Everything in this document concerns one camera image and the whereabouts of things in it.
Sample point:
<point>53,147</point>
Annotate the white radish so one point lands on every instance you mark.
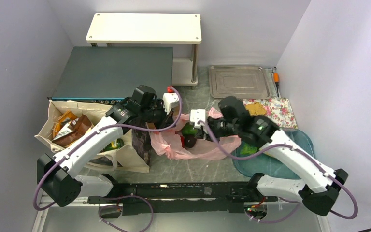
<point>268,154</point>

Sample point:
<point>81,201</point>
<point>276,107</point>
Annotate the orange snack packet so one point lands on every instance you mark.
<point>62,120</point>

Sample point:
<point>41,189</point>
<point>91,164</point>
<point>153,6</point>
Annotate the orange handled screwdriver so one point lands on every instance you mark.
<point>276,81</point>

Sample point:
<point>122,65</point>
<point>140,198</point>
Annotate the brown bread slice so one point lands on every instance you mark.
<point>256,109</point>

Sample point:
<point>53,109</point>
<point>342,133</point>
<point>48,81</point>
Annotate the teal plastic tray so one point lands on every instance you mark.
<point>270,166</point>

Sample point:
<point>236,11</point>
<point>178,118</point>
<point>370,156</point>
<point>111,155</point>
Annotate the brown snack packet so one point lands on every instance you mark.
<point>72,131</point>

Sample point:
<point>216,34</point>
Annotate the floral cloth mat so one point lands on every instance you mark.
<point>278,110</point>

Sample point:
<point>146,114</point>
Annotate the white two-tier shelf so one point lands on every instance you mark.
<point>152,28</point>

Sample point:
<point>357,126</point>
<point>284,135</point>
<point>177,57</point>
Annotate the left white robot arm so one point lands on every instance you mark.
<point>59,176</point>

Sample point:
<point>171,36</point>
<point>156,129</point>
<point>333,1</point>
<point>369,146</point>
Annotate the pink plastic grocery bag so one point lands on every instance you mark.
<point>169,142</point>

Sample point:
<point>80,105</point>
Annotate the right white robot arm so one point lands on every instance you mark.
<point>318,185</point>

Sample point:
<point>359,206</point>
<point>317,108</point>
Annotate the dark blue network switch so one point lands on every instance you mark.
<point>113,73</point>

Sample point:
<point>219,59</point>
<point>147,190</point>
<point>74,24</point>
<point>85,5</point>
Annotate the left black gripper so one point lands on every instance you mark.
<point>167,120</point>

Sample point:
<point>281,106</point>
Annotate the red apple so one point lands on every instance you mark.
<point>183,141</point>

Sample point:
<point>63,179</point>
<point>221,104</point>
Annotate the silver metal tray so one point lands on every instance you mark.
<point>243,82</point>

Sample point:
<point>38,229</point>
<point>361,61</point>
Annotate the green pepper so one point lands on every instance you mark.
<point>189,130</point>

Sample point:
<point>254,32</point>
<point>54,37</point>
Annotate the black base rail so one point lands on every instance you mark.
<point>231,197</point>

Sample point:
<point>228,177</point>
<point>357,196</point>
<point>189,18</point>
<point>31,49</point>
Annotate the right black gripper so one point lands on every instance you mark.
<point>209,123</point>

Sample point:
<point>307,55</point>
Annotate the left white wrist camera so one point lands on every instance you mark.
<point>171,99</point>

